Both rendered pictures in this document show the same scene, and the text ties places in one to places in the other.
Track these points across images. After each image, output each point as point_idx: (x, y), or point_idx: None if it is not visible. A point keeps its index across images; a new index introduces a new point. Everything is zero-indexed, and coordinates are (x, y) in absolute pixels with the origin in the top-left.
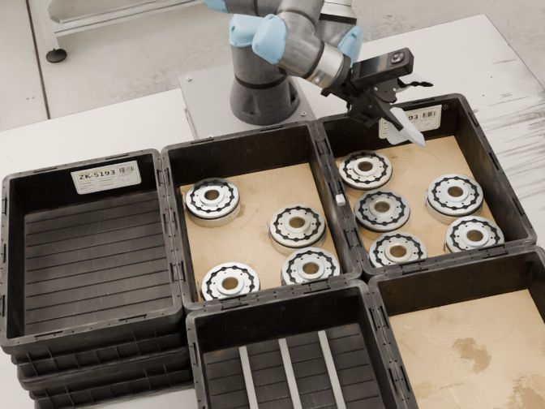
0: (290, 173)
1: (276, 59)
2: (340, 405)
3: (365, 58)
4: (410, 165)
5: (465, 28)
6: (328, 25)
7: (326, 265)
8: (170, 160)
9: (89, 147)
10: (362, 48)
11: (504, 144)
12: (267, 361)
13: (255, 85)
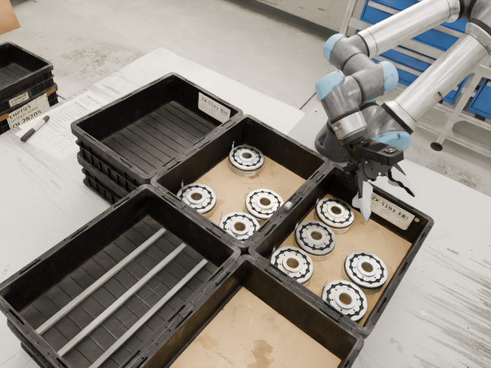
0: (300, 182)
1: (321, 98)
2: (160, 301)
3: (426, 178)
4: (366, 234)
5: None
6: (388, 118)
7: (248, 233)
8: (246, 123)
9: (249, 109)
10: (430, 173)
11: (451, 283)
12: (166, 247)
13: (331, 128)
